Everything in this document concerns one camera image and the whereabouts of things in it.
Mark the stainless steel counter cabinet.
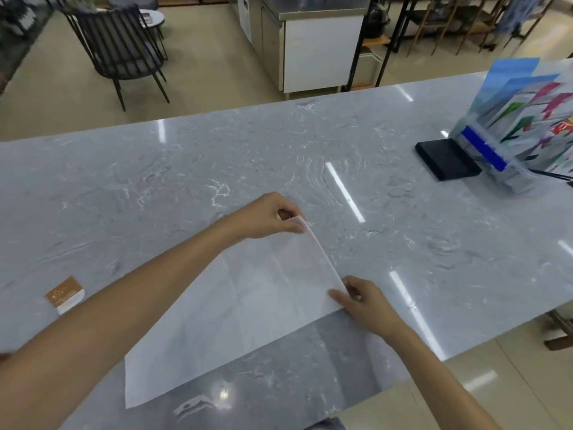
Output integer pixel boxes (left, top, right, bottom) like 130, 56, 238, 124
236, 0, 373, 95

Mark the wooden chair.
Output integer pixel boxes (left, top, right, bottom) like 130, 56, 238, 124
456, 0, 511, 56
406, 0, 466, 58

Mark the wooden stool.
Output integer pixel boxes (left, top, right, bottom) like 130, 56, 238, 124
543, 309, 573, 352

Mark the black slatted metal chair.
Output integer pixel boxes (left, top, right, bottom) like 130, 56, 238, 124
107, 0, 160, 10
59, 3, 171, 113

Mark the blue patterned cloth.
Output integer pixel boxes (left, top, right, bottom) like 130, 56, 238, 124
495, 0, 561, 37

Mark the person's left hand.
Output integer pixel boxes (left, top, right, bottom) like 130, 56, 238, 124
221, 193, 309, 242

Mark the black bag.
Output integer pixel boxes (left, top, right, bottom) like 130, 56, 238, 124
362, 4, 391, 39

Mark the small brown and white box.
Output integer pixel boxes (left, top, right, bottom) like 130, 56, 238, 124
45, 276, 87, 315

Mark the clear acrylic brochure holder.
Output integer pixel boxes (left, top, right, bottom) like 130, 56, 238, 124
449, 58, 573, 196

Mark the person's left forearm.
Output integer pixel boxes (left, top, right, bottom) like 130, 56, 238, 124
0, 218, 238, 430

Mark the person's right hand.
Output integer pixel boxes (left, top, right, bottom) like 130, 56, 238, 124
329, 276, 404, 341

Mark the round white side table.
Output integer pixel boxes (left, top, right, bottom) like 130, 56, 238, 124
136, 9, 166, 40

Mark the white paper sheet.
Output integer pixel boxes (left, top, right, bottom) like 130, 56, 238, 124
124, 216, 351, 409

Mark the stack of colourful brochures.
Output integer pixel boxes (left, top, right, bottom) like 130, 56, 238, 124
466, 58, 573, 175

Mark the person's right forearm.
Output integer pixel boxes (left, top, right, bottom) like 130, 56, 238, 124
380, 319, 504, 430

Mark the black metal shelf frame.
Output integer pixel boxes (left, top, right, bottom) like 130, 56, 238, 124
344, 0, 415, 93

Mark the flat black box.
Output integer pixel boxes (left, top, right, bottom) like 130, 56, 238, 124
415, 138, 483, 182

